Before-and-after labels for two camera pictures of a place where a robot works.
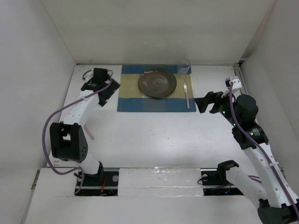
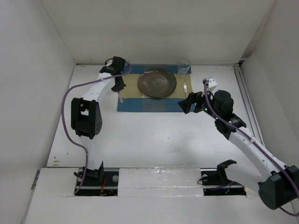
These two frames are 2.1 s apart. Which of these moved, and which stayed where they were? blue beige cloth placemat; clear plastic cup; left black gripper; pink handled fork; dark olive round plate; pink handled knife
Moved: pink handled fork; left black gripper
Stayed: pink handled knife; clear plastic cup; blue beige cloth placemat; dark olive round plate
